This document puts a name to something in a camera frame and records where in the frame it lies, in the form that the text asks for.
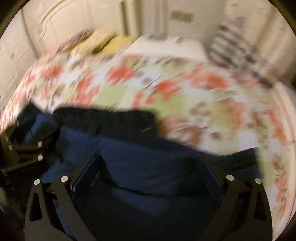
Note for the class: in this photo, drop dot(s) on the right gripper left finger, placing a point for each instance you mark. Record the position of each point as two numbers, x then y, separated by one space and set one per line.
38 225

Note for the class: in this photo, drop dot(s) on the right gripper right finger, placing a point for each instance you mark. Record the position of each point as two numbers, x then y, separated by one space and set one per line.
244 213

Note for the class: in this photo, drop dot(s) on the navy blue puffer jacket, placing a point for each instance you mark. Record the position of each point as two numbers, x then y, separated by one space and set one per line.
148 188

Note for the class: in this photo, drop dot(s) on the white wardrobe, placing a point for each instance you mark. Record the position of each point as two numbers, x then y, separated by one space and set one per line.
17 55

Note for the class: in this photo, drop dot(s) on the floral bed quilt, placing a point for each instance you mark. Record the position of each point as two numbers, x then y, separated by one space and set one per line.
197 103

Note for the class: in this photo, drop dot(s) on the white window ledge cabinet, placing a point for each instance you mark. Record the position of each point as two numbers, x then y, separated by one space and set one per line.
287 99

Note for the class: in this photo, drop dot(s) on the white wooden headboard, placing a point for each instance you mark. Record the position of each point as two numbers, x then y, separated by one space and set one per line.
50 23

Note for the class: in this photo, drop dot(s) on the embroidered round cushion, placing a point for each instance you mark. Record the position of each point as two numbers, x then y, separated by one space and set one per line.
75 40

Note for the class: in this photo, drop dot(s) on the pale yellow pillow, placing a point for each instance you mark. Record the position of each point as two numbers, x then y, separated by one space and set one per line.
95 41

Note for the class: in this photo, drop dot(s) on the white nightstand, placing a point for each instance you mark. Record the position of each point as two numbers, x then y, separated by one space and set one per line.
172 46

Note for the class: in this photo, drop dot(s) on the sailboat print curtain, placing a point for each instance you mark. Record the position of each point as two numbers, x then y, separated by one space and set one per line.
254 37

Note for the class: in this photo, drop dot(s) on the wall socket panel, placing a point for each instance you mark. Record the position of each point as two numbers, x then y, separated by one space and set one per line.
182 16

